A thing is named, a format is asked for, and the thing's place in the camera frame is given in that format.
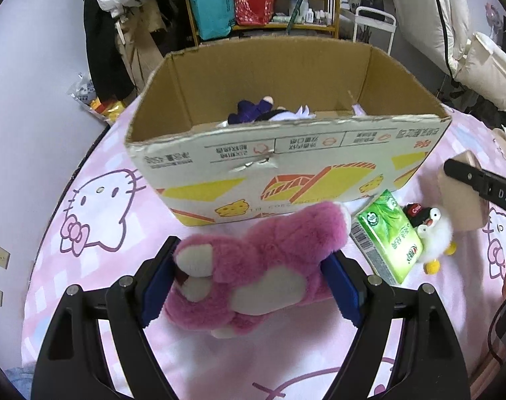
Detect cardboard box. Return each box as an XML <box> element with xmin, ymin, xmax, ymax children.
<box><xmin>125</xmin><ymin>35</ymin><xmax>453</xmax><ymax>228</ymax></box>

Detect clear plastic bag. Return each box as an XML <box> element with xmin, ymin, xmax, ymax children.
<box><xmin>67</xmin><ymin>73</ymin><xmax>126</xmax><ymax>123</ymax></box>

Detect pink small fan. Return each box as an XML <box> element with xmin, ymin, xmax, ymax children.
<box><xmin>484</xmin><ymin>2</ymin><xmax>501</xmax><ymax>30</ymax></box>

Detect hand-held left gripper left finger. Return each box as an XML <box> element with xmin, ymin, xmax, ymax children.
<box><xmin>30</xmin><ymin>235</ymin><xmax>183</xmax><ymax>400</ymax></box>

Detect pink cat-print bed sheet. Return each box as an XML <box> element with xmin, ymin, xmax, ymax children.
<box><xmin>22</xmin><ymin>92</ymin><xmax>506</xmax><ymax>400</ymax></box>

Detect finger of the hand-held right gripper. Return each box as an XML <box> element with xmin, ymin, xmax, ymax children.
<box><xmin>444</xmin><ymin>156</ymin><xmax>487</xmax><ymax>201</ymax></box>

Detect green tissue packet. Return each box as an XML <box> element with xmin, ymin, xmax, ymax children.
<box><xmin>350</xmin><ymin>189</ymin><xmax>424</xmax><ymax>286</ymax></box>

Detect cream folded mattress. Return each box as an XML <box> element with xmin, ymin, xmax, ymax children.
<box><xmin>382</xmin><ymin>0</ymin><xmax>506</xmax><ymax>111</ymax></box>

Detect purple-haired plush doll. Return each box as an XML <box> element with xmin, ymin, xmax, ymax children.
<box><xmin>227</xmin><ymin>97</ymin><xmax>316</xmax><ymax>125</ymax></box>

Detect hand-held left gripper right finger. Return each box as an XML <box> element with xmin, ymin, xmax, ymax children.
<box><xmin>321</xmin><ymin>250</ymin><xmax>472</xmax><ymax>400</ymax></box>

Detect pink bear plush toy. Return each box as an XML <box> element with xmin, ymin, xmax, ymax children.
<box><xmin>163</xmin><ymin>201</ymin><xmax>351</xmax><ymax>339</ymax></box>

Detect teal bag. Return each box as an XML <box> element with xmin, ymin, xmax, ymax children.
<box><xmin>186</xmin><ymin>0</ymin><xmax>237</xmax><ymax>40</ymax></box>

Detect black hanging coat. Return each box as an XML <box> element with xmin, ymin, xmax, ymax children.
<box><xmin>83</xmin><ymin>0</ymin><xmax>124</xmax><ymax>101</ymax></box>

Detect wooden shelf unit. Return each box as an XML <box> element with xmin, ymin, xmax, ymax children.
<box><xmin>182</xmin><ymin>0</ymin><xmax>341</xmax><ymax>46</ymax></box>

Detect red patterned bag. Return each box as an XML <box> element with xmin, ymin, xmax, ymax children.
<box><xmin>231</xmin><ymin>0</ymin><xmax>280</xmax><ymax>26</ymax></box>

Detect white metal cart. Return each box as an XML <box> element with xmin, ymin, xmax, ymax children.
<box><xmin>353</xmin><ymin>6</ymin><xmax>397</xmax><ymax>57</ymax></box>

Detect blue fleece blanket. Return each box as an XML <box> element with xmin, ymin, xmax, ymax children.
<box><xmin>3</xmin><ymin>364</ymin><xmax>35</xmax><ymax>400</ymax></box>

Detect pink swirl plush cushion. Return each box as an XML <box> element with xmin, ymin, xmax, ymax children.
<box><xmin>438</xmin><ymin>150</ymin><xmax>491</xmax><ymax>232</ymax></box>

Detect beige hanging pants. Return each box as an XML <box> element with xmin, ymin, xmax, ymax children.
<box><xmin>115</xmin><ymin>0</ymin><xmax>170</xmax><ymax>107</ymax></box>

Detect green pole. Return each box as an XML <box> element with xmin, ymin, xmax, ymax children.
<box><xmin>286</xmin><ymin>0</ymin><xmax>320</xmax><ymax>34</ymax></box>

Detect white penguin plush toy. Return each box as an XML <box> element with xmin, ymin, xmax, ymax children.
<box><xmin>403</xmin><ymin>202</ymin><xmax>459</xmax><ymax>275</ymax></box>

